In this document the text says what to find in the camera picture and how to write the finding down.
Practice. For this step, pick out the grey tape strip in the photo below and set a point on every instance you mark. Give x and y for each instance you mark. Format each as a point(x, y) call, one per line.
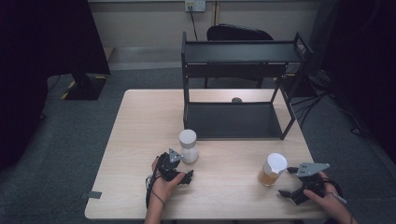
point(91, 195)

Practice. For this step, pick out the white wall socket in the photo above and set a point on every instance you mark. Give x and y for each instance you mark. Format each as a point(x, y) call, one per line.
point(195, 5)

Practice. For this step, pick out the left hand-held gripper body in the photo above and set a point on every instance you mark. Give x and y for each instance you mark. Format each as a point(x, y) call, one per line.
point(168, 168)

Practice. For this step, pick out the black curtain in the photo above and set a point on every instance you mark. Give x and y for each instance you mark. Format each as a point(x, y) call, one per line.
point(37, 46)
point(367, 46)

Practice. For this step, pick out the small dark round object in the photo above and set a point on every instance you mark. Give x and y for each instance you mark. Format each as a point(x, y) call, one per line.
point(236, 100)

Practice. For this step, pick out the person's right hand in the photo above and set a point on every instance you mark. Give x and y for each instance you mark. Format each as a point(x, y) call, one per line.
point(327, 202)

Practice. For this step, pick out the black chair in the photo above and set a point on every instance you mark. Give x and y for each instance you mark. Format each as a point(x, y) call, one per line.
point(236, 32)

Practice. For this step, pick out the black stand base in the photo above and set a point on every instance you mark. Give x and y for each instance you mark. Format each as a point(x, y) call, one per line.
point(84, 88)

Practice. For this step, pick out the white-lidded jar of white powder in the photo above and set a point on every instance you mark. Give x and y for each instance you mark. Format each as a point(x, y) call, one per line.
point(189, 146)

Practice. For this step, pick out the white-lidded jar of amber liquid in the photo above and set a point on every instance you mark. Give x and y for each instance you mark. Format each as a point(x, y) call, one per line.
point(272, 169)

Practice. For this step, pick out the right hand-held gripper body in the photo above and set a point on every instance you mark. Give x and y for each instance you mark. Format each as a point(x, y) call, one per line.
point(309, 183)

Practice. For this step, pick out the black metal two-tier shelf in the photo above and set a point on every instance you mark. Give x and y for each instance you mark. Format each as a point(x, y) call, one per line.
point(236, 51)

